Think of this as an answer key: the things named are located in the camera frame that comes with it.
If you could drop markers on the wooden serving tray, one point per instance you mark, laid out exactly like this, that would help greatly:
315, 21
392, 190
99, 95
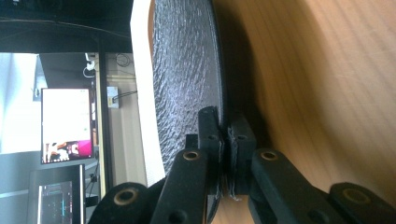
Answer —
327, 77

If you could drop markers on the monitor with pink window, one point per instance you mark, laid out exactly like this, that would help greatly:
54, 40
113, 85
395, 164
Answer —
67, 118

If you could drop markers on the white wall socket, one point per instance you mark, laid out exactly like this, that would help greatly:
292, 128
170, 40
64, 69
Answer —
112, 97

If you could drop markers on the dark screen monitor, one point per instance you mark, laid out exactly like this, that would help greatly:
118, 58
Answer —
56, 199

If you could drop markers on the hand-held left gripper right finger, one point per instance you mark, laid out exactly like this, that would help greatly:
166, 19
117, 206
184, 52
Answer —
243, 140

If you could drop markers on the light wooden desk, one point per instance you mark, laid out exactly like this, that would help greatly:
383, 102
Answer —
124, 140

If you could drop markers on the black textured plate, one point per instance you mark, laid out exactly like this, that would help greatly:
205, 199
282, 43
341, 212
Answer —
186, 77

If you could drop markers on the black horizontal frame bar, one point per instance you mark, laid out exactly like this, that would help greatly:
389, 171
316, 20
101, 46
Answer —
104, 124

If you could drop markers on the white power strip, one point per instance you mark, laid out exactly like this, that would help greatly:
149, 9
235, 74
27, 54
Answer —
90, 65

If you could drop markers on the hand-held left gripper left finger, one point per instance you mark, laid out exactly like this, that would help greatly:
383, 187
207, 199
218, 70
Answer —
213, 133

